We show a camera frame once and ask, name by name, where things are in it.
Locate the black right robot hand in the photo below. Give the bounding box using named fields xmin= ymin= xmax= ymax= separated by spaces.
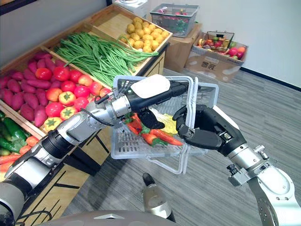
xmin=172 ymin=104 xmax=247 ymax=157

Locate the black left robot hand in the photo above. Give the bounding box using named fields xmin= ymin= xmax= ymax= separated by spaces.
xmin=125 ymin=74 xmax=190 ymax=130

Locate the translucent grey plastic shopping basket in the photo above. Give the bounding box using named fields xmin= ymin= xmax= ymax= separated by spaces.
xmin=110 ymin=75 xmax=220 ymax=175

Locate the yellow vegetable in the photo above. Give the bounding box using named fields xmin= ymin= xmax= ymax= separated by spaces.
xmin=161 ymin=113 xmax=179 ymax=135

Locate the grey mesh shopping basket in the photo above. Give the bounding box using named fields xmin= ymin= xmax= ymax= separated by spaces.
xmin=150 ymin=3 xmax=199 ymax=39

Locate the wooden vegetable display stand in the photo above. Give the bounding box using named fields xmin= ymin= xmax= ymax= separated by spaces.
xmin=0 ymin=4 xmax=174 ymax=226

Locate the orange carrot bunch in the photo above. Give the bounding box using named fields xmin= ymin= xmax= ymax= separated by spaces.
xmin=124 ymin=113 xmax=144 ymax=137

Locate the long orange carrot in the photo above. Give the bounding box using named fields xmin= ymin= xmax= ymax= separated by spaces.
xmin=150 ymin=129 xmax=183 ymax=146

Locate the red tomato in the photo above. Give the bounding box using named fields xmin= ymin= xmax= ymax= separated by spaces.
xmin=99 ymin=87 xmax=112 ymax=98
xmin=60 ymin=80 xmax=77 ymax=93
xmin=45 ymin=102 xmax=65 ymax=118
xmin=89 ymin=81 xmax=103 ymax=96
xmin=53 ymin=66 xmax=71 ymax=82
xmin=73 ymin=97 xmax=90 ymax=112
xmin=35 ymin=67 xmax=53 ymax=81
xmin=73 ymin=85 xmax=91 ymax=99
xmin=69 ymin=69 xmax=83 ymax=84

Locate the short orange carrot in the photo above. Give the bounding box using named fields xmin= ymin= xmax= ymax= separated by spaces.
xmin=142 ymin=133 xmax=158 ymax=145

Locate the plain brown cardboard box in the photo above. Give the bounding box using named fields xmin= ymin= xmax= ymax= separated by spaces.
xmin=164 ymin=23 xmax=203 ymax=74

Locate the green long beans pile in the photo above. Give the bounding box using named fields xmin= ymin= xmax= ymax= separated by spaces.
xmin=54 ymin=32 xmax=160 ymax=88

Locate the pale orange tomato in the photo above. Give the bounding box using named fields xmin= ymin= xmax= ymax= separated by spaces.
xmin=78 ymin=74 xmax=94 ymax=87

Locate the printed cardboard box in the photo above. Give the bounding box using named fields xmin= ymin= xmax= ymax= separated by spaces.
xmin=184 ymin=32 xmax=248 ymax=83

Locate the yellow tomato with green calyx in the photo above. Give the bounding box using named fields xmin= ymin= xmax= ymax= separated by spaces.
xmin=58 ymin=91 xmax=77 ymax=107
xmin=44 ymin=116 xmax=63 ymax=133
xmin=59 ymin=106 xmax=79 ymax=121

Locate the silver robot leg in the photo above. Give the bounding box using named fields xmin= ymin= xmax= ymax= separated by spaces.
xmin=142 ymin=172 xmax=176 ymax=223

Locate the white appliance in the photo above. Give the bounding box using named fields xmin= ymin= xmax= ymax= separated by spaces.
xmin=112 ymin=0 xmax=149 ymax=19

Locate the grey robot torso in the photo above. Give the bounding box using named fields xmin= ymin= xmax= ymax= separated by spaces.
xmin=39 ymin=210 xmax=176 ymax=226

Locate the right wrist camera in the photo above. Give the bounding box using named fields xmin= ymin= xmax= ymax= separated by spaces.
xmin=226 ymin=164 xmax=250 ymax=187

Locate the black wire basket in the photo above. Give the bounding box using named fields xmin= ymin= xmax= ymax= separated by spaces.
xmin=206 ymin=30 xmax=235 ymax=50

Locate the dark wall frame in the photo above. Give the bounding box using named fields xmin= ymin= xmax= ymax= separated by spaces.
xmin=0 ymin=0 xmax=38 ymax=16

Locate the black cable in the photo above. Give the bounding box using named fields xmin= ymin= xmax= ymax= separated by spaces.
xmin=15 ymin=210 xmax=53 ymax=225

